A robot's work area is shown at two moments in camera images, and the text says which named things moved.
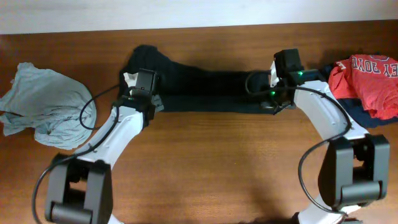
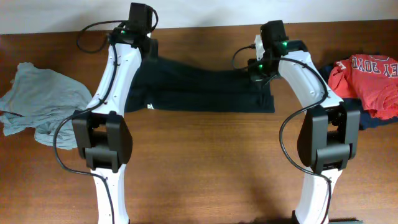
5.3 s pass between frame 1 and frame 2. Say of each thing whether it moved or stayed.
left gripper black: moved
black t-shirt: stayed
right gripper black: moved
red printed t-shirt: stayed
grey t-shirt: stayed
